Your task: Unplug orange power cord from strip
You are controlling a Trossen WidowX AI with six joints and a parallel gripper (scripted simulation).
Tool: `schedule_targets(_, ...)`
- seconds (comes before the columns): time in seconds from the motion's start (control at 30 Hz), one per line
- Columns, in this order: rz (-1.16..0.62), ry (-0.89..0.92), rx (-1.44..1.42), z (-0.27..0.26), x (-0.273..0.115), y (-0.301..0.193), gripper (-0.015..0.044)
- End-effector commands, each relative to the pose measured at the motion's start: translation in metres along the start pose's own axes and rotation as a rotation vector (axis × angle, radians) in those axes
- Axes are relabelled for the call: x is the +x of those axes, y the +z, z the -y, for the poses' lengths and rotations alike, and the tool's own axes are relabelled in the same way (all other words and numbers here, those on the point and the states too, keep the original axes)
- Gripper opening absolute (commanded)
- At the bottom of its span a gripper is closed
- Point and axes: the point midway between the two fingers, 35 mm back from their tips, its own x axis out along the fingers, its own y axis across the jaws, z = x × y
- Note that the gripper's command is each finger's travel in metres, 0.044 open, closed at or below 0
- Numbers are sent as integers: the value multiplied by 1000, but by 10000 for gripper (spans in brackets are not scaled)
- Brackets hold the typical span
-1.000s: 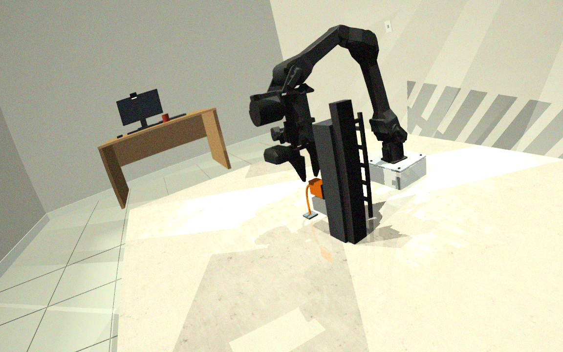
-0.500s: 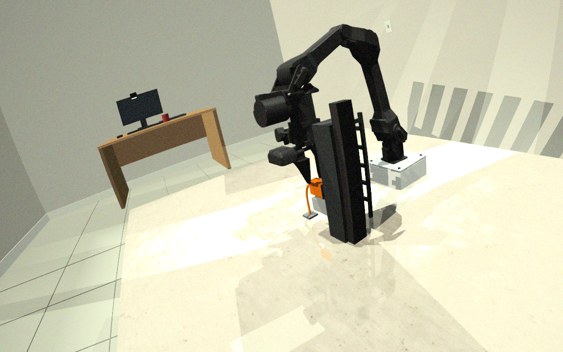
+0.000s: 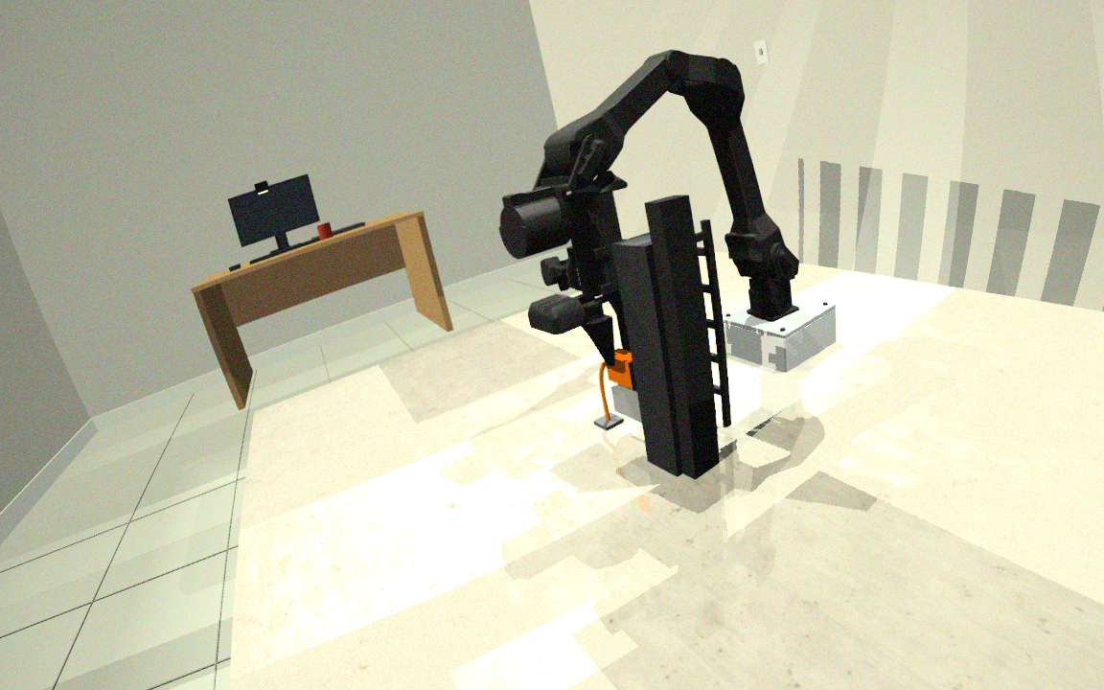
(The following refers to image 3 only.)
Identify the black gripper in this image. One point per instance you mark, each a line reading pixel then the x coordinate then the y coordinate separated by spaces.
pixel 558 314

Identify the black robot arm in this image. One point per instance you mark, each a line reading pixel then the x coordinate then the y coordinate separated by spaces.
pixel 547 217

